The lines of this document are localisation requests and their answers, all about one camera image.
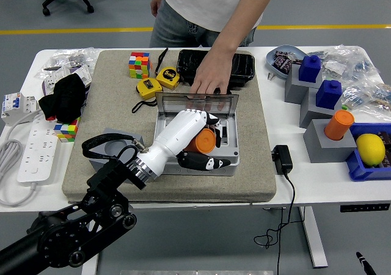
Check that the person's right hand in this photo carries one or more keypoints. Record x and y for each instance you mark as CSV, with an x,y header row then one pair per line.
x,y
155,6

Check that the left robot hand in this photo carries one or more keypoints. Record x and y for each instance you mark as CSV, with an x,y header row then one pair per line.
x,y
174,134

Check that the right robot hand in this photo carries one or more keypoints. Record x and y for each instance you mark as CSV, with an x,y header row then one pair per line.
x,y
365,264

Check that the person's left hand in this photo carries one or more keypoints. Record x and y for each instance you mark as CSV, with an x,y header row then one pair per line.
x,y
212,79

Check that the orange cylinder battery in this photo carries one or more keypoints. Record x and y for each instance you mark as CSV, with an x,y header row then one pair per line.
x,y
203,142
339,125

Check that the grey junction box clear lid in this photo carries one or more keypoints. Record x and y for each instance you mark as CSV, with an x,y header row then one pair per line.
x,y
232,140

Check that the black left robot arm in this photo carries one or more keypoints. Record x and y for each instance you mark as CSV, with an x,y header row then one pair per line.
x,y
100,180

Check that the person's left forearm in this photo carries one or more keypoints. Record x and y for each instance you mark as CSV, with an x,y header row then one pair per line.
x,y
238,33

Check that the black bag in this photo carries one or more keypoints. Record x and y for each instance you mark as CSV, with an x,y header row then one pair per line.
x,y
241,67

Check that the yellow tape measure 5m print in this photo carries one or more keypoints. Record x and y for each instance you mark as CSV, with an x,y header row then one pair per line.
x,y
168,76

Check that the grey-brown mat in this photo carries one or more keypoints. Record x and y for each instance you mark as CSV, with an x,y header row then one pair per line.
x,y
244,119

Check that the person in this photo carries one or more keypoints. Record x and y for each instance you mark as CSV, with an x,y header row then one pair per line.
x,y
207,3

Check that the yellow tape measure small label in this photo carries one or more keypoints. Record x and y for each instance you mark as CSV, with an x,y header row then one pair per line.
x,y
148,88

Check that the black table control panel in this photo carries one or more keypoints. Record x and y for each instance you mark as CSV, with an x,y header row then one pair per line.
x,y
365,208

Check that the white table leg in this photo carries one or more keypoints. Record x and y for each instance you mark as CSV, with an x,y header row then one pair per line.
x,y
91,266
314,238

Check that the small metal clip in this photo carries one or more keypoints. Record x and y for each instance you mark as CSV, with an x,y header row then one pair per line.
x,y
270,76

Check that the blue-grey dish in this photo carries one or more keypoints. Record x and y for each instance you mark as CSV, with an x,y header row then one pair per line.
x,y
272,65

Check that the colourful puzzle cube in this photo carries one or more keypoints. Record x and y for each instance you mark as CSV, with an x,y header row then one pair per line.
x,y
67,129
139,65

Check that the grey holder block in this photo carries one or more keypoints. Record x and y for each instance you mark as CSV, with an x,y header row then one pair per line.
x,y
323,149
311,116
294,91
111,149

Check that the dark snack packets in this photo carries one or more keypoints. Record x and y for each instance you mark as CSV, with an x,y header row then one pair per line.
x,y
282,61

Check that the blue storage bin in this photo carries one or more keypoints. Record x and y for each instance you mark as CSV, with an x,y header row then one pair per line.
x,y
357,168

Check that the clear bag of parts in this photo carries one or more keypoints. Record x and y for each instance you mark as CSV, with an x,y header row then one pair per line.
x,y
369,99
348,61
73,56

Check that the blue bottle-shaped block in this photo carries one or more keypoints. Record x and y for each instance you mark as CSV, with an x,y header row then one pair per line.
x,y
310,70
328,96

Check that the black power adapter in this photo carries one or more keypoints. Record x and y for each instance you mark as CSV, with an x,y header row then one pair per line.
x,y
282,160

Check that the yellow lemon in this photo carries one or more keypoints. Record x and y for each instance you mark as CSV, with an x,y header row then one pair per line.
x,y
370,149

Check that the black cloth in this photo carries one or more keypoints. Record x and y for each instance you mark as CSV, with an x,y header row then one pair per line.
x,y
64,97

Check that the small red object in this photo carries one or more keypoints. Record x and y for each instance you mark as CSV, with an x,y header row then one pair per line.
x,y
52,118

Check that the small green piece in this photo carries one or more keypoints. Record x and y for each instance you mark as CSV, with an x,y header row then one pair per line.
x,y
344,106

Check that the white power strip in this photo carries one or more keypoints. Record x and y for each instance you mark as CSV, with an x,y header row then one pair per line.
x,y
38,149

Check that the white circuit breaker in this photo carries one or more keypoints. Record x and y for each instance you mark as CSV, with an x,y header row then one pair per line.
x,y
15,107

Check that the white wall socket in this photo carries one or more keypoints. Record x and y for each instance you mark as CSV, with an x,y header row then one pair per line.
x,y
82,74
50,82

